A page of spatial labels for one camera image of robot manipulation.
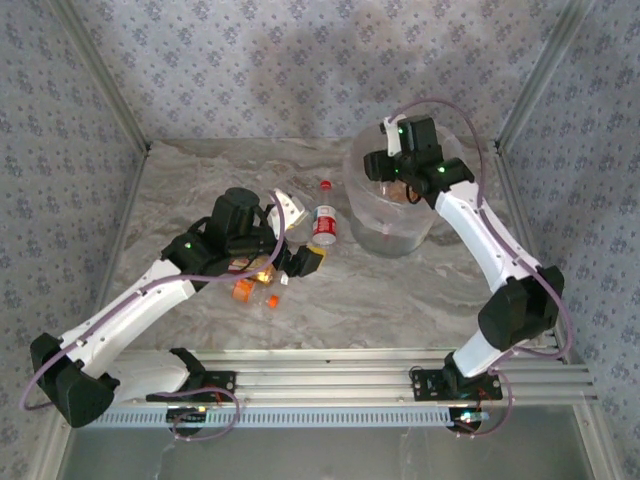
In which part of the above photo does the aluminium side rail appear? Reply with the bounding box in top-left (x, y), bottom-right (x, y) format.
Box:
top-left (42, 144), bottom-right (151, 480)

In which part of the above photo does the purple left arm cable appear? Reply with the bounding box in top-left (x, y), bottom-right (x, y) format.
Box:
top-left (18, 192), bottom-right (291, 444)

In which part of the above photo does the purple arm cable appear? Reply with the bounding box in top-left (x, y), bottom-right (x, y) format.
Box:
top-left (389, 98), bottom-right (576, 439)
top-left (18, 192), bottom-right (291, 444)

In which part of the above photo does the red cap red-white label bottle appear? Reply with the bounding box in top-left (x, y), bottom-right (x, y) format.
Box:
top-left (310, 179), bottom-right (341, 248)

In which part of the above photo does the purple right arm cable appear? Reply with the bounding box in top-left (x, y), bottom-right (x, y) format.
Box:
top-left (389, 98), bottom-right (576, 439)

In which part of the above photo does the small controller board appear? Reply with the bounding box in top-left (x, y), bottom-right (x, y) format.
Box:
top-left (166, 405), bottom-right (209, 437)
top-left (446, 407), bottom-right (489, 435)

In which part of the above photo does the grey slotted cable duct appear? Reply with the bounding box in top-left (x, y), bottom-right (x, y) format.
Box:
top-left (74, 405), bottom-right (484, 429)

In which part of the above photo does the clear plastic bin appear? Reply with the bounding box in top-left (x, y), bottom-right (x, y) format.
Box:
top-left (347, 127), bottom-right (464, 236)

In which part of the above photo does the translucent plastic bin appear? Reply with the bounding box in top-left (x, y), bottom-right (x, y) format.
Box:
top-left (347, 127), bottom-right (464, 259)

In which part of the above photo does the aluminium corner post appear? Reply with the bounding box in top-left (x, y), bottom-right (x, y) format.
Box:
top-left (49, 0), bottom-right (152, 154)
top-left (497, 0), bottom-right (596, 146)

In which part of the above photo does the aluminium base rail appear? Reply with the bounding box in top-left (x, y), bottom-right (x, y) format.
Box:
top-left (112, 348), bottom-right (600, 407)

